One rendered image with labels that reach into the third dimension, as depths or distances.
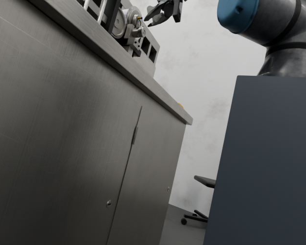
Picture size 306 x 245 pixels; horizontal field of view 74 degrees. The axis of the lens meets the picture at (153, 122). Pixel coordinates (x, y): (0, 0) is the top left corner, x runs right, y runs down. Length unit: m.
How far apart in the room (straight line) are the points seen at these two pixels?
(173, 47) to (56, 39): 3.26
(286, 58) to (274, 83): 0.08
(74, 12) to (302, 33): 0.48
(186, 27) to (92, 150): 3.37
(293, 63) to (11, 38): 0.52
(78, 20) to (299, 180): 0.47
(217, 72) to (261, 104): 2.68
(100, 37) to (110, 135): 0.23
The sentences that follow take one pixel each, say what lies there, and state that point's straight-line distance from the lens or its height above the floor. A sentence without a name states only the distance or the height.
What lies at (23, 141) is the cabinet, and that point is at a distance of 0.38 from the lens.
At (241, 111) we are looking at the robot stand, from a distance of 0.48.
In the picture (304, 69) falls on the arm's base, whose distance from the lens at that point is 0.54.
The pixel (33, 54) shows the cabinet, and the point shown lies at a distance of 0.38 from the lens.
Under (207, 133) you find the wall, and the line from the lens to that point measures 2.90.
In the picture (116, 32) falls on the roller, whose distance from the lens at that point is 0.97.
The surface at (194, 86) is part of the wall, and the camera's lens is 3.15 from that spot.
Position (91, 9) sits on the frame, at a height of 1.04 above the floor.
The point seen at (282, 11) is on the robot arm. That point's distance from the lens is 0.56.
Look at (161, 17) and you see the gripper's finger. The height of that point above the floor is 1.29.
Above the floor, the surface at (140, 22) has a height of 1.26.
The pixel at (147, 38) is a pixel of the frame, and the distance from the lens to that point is 1.87.
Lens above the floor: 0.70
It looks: 7 degrees up
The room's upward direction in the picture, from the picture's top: 14 degrees clockwise
